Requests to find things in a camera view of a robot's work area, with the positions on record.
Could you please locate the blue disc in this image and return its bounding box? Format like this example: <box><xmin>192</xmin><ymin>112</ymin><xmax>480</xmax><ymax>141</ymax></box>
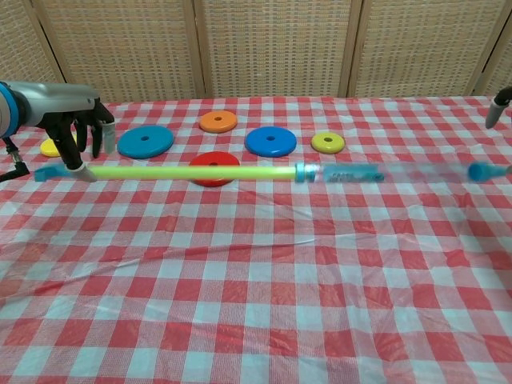
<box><xmin>244</xmin><ymin>126</ymin><xmax>298</xmax><ymax>158</ymax></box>

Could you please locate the small olive yellow disc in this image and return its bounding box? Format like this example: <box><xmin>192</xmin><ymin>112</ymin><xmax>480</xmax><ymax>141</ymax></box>
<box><xmin>310</xmin><ymin>131</ymin><xmax>346</xmax><ymax>154</ymax></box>

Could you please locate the green and blue water pump toy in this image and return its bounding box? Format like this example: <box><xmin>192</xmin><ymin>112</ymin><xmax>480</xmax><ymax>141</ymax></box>
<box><xmin>34</xmin><ymin>162</ymin><xmax>298</xmax><ymax>184</ymax></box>

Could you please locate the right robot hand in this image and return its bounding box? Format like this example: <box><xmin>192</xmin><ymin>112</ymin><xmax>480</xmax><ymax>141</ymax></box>
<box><xmin>485</xmin><ymin>85</ymin><xmax>512</xmax><ymax>130</ymax></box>

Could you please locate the large teal disc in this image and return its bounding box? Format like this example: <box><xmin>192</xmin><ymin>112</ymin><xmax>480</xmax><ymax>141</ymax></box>
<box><xmin>116</xmin><ymin>124</ymin><xmax>175</xmax><ymax>160</ymax></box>

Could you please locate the red disc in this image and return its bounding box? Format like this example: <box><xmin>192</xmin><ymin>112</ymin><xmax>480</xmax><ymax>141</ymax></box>
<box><xmin>187</xmin><ymin>150</ymin><xmax>241</xmax><ymax>188</ymax></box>

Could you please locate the woven folding screen panel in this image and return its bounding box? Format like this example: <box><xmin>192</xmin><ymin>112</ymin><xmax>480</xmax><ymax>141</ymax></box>
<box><xmin>30</xmin><ymin>0</ymin><xmax>206</xmax><ymax>103</ymax></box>
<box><xmin>478</xmin><ymin>0</ymin><xmax>512</xmax><ymax>98</ymax></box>
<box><xmin>346</xmin><ymin>0</ymin><xmax>510</xmax><ymax>99</ymax></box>
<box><xmin>194</xmin><ymin>0</ymin><xmax>364</xmax><ymax>99</ymax></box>
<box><xmin>0</xmin><ymin>0</ymin><xmax>70</xmax><ymax>87</ymax></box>

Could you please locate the orange disc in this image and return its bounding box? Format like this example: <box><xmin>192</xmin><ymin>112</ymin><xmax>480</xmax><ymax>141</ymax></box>
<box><xmin>198</xmin><ymin>110</ymin><xmax>238</xmax><ymax>134</ymax></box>

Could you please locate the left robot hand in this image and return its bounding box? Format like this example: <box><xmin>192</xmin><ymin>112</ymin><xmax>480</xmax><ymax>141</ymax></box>
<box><xmin>18</xmin><ymin>82</ymin><xmax>117</xmax><ymax>183</ymax></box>

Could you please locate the black cable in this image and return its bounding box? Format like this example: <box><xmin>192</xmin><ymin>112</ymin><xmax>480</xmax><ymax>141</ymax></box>
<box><xmin>0</xmin><ymin>137</ymin><xmax>30</xmax><ymax>184</ymax></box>

